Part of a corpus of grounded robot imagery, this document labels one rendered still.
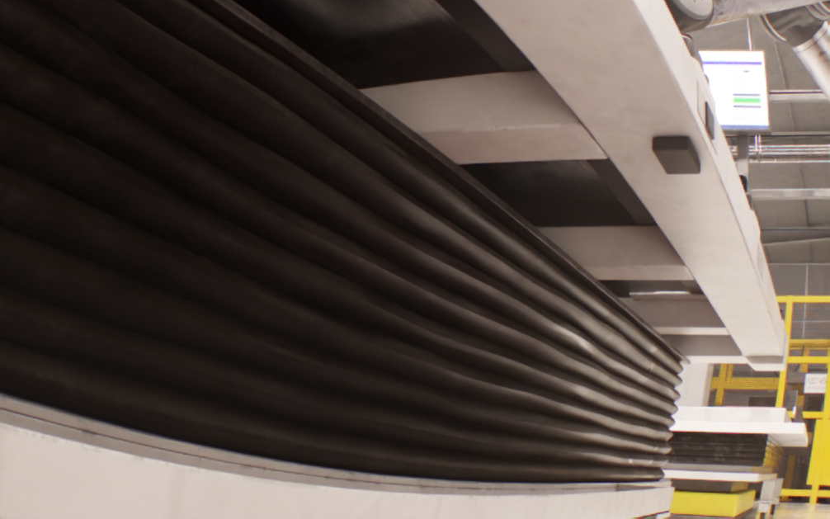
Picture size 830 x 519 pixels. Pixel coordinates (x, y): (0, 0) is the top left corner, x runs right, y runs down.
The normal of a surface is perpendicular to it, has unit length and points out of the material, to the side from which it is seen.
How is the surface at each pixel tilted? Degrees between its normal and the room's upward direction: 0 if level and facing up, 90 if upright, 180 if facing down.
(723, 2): 118
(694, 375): 90
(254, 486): 90
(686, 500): 90
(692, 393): 90
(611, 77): 180
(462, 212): 135
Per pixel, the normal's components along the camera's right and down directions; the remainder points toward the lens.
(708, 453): -0.55, -0.33
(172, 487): 0.82, 0.00
